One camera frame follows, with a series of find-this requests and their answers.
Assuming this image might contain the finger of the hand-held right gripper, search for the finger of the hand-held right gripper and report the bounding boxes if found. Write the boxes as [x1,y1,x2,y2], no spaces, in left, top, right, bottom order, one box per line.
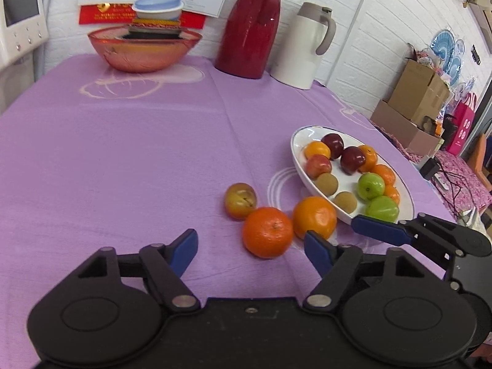
[351,212,460,256]

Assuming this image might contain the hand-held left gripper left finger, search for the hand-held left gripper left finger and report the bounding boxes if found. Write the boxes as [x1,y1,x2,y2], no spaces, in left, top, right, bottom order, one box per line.
[75,228,200,312]

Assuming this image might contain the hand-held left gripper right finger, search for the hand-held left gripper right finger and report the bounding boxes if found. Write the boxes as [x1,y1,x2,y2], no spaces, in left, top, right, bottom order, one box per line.
[303,230,446,310]

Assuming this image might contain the green mango front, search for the green mango front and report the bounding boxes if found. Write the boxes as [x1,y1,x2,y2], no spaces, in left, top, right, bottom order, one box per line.
[364,196,400,224]

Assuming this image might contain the green mango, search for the green mango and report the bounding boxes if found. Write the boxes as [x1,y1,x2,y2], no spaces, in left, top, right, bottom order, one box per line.
[364,196,400,224]
[357,173,386,201]

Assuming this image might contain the smooth orange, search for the smooth orange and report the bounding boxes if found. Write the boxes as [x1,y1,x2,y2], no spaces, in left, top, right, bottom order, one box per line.
[292,196,338,241]

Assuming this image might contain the large orange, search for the large orange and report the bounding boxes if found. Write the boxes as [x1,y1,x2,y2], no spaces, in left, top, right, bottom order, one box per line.
[383,184,401,205]

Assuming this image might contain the tan longan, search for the tan longan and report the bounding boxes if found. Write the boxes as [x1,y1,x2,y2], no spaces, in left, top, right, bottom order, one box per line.
[314,173,339,197]
[333,191,358,214]

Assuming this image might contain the green mango back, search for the green mango back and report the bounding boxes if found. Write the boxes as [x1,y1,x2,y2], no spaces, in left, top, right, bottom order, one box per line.
[357,173,386,201]

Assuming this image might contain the dimpled tangerine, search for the dimpled tangerine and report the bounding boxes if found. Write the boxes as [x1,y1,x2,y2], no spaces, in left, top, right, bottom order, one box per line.
[242,207,295,259]

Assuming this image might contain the small orange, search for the small orange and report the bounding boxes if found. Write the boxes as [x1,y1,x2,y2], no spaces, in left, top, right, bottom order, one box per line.
[357,145,378,173]

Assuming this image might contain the small yellow-red plum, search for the small yellow-red plum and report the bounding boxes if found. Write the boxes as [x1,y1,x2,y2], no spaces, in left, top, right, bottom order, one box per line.
[224,182,258,221]

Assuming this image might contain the dark purple plum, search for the dark purple plum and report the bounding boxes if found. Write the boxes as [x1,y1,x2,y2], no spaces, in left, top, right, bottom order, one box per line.
[340,146,367,175]
[321,133,345,160]

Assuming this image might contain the yellow-orange kumquat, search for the yellow-orange kumquat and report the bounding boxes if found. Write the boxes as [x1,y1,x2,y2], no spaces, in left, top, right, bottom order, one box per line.
[304,141,331,161]

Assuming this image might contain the white plate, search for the white plate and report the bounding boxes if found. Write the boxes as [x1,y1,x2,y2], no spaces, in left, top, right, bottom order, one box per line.
[290,125,416,227]

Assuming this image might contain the patterned bedspread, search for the patterned bedspread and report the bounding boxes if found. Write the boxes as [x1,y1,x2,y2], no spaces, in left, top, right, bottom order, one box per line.
[371,121,492,220]

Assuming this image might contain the black power adapter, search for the black power adapter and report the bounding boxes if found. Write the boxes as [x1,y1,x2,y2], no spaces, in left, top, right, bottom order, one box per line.
[419,157,442,181]

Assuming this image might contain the low cardboard box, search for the low cardboard box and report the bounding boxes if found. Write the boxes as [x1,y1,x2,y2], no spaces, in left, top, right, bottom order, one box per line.
[370,100,444,156]

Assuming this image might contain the black bag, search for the black bag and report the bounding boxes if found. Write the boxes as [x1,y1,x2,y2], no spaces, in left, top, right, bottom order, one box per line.
[441,114,459,150]

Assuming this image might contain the pink gift bag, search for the pink gift bag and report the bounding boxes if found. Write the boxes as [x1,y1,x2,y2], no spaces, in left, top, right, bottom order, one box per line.
[446,92,479,156]

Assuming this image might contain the tall cardboard box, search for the tall cardboard box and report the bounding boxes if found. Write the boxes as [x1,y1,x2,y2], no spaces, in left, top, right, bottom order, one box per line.
[387,59,450,125]

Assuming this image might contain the colourful patterned bag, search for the colourful patterned bag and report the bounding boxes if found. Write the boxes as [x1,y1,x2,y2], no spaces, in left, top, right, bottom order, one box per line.
[421,48,448,75]

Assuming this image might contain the blue patterned plate pack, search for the blue patterned plate pack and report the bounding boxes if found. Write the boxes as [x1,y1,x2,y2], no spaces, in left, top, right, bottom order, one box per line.
[430,27,467,85]

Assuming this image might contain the white thermos jug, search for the white thermos jug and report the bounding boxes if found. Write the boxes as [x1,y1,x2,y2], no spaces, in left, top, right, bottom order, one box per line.
[270,2,337,90]

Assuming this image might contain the orange glass bowl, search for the orange glass bowl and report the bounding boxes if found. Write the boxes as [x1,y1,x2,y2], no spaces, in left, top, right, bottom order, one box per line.
[88,26,203,73]

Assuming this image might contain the red thermos jug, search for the red thermos jug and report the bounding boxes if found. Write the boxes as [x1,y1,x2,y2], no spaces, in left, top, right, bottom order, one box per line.
[214,0,284,80]

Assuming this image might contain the white bowl with blue lid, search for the white bowl with blue lid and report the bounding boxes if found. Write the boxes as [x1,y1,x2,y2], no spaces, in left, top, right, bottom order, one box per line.
[132,0,185,21]

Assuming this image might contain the white water dispenser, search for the white water dispenser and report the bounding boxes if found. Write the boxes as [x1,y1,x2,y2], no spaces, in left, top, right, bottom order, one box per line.
[0,0,54,72]

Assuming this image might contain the black cable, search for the black cable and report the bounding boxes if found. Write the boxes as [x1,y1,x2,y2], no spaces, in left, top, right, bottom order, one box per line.
[438,161,485,216]

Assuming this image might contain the white wall pipe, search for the white wall pipe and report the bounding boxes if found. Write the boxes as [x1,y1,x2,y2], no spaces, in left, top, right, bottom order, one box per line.
[325,0,377,85]

